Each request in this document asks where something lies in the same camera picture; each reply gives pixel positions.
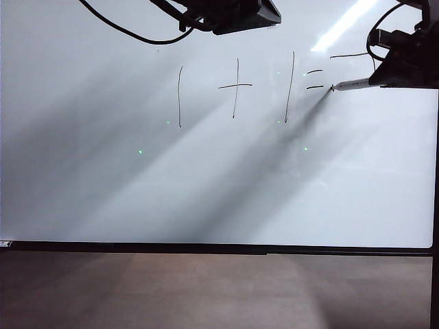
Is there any grey marker pen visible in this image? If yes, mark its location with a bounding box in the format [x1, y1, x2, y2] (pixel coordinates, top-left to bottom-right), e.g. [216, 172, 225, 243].
[330, 77, 374, 93]

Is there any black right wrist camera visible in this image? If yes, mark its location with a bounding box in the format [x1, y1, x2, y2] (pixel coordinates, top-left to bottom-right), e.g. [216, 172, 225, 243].
[373, 28, 418, 49]

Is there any black whiteboard bottom rail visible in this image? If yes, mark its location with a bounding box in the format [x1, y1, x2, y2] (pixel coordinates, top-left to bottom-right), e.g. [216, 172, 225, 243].
[0, 241, 433, 257]

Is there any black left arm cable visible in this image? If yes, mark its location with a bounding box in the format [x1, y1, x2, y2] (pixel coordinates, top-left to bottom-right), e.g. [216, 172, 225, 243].
[77, 0, 195, 45]

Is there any white whiteboard with black writing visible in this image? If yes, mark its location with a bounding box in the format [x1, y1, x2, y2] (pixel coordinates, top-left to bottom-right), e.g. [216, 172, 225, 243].
[0, 0, 439, 249]

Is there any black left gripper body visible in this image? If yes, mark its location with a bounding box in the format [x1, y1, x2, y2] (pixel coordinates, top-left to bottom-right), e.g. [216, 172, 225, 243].
[205, 0, 283, 36]

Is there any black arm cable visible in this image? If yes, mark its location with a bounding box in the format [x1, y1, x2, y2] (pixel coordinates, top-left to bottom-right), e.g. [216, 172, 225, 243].
[77, 0, 195, 45]
[366, 1, 412, 63]

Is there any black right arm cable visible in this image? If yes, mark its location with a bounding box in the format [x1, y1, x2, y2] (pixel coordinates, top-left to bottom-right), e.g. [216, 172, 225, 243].
[366, 1, 412, 63]

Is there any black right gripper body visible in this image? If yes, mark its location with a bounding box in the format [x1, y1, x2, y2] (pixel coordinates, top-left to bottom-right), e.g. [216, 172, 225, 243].
[368, 34, 439, 90]

